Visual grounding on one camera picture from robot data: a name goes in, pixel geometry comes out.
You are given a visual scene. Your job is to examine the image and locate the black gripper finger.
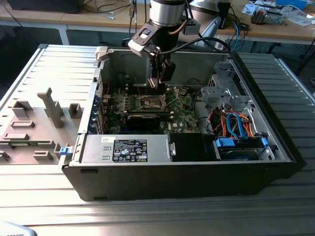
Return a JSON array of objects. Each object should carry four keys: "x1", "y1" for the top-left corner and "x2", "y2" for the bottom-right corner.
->
[
  {"x1": 149, "y1": 53, "x2": 160, "y2": 79},
  {"x1": 159, "y1": 60, "x2": 177, "y2": 84}
]

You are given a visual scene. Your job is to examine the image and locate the metal socket cover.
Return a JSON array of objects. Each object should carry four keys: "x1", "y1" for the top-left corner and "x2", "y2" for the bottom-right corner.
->
[{"x1": 161, "y1": 86, "x2": 180, "y2": 111}]

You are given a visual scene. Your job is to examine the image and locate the metal locking lever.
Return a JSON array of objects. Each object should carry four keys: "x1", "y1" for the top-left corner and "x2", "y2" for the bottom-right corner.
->
[{"x1": 135, "y1": 77, "x2": 143, "y2": 99}]

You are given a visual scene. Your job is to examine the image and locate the CPU socket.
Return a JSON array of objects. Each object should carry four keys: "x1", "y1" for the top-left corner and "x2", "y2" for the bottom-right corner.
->
[{"x1": 140, "y1": 94, "x2": 164, "y2": 111}]

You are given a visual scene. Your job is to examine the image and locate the CPU cooler heatsink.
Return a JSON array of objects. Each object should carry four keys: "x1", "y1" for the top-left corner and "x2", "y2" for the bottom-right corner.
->
[{"x1": 250, "y1": 6, "x2": 268, "y2": 25}]

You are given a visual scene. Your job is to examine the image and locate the green motherboard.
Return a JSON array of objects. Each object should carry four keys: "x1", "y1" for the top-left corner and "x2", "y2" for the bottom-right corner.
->
[{"x1": 103, "y1": 85, "x2": 202, "y2": 135}]

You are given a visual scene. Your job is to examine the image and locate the metal drive cage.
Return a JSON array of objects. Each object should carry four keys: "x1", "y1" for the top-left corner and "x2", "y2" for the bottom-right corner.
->
[{"x1": 199, "y1": 61, "x2": 254, "y2": 111}]

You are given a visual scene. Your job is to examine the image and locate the beige case latch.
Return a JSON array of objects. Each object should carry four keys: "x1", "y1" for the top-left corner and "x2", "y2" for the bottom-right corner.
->
[{"x1": 94, "y1": 46, "x2": 109, "y2": 61}]

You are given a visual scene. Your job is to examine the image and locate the graphics card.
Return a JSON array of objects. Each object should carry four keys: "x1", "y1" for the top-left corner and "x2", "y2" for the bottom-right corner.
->
[{"x1": 126, "y1": 113, "x2": 161, "y2": 131}]

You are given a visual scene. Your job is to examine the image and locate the black upright box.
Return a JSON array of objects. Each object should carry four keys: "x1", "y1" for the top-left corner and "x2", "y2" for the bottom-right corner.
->
[{"x1": 217, "y1": 1, "x2": 231, "y2": 30}]

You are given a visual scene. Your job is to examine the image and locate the wooden desk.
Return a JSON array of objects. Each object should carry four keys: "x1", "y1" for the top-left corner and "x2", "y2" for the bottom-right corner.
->
[
  {"x1": 214, "y1": 2, "x2": 315, "y2": 46},
  {"x1": 0, "y1": 2, "x2": 152, "y2": 46}
]

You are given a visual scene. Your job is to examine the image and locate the blue disk carrier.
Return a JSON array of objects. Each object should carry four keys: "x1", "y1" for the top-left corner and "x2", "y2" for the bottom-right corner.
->
[{"x1": 214, "y1": 136, "x2": 269, "y2": 155}]

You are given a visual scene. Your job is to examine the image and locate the grey power supply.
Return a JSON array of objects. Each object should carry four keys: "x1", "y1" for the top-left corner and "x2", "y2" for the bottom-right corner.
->
[{"x1": 79, "y1": 134, "x2": 177, "y2": 165}]

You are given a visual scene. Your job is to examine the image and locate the hard disk drive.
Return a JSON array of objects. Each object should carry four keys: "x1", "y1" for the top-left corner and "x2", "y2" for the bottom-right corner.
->
[{"x1": 219, "y1": 147, "x2": 261, "y2": 161}]

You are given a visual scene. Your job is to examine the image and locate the silver drive unit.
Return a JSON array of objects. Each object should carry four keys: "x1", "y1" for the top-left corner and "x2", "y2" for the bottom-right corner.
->
[{"x1": 265, "y1": 11, "x2": 284, "y2": 26}]

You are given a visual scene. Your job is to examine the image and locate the black PC case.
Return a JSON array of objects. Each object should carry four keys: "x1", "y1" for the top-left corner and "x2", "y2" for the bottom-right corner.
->
[{"x1": 58, "y1": 45, "x2": 307, "y2": 202}]

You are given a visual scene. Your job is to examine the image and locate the black computer box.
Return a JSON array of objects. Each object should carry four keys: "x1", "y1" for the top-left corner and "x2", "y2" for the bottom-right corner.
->
[{"x1": 6, "y1": 0, "x2": 81, "y2": 15}]

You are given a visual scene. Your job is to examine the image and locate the blue box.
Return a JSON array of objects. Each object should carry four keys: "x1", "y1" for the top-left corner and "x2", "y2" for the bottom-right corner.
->
[{"x1": 275, "y1": 0, "x2": 308, "y2": 10}]

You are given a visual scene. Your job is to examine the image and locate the grey parts rack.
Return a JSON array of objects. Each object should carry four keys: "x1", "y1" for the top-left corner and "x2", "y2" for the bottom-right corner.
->
[{"x1": 0, "y1": 87, "x2": 86, "y2": 166}]

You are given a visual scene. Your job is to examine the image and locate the pale teach pendant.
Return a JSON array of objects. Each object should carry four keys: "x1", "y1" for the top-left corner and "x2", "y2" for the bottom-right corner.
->
[{"x1": 0, "y1": 220, "x2": 38, "y2": 236}]

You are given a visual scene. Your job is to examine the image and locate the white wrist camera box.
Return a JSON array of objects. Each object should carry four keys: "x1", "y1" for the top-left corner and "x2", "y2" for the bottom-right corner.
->
[{"x1": 127, "y1": 21, "x2": 161, "y2": 58}]

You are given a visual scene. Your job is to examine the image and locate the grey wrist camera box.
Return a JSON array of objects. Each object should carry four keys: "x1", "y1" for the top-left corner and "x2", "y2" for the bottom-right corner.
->
[{"x1": 183, "y1": 19, "x2": 200, "y2": 35}]

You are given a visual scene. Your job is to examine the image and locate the orange wire bundle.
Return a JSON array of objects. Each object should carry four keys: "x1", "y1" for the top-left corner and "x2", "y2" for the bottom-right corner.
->
[{"x1": 210, "y1": 109, "x2": 258, "y2": 139}]

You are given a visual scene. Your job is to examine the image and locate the blue flat wire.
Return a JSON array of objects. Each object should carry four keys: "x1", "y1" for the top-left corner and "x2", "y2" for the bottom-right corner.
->
[{"x1": 225, "y1": 112, "x2": 244, "y2": 139}]

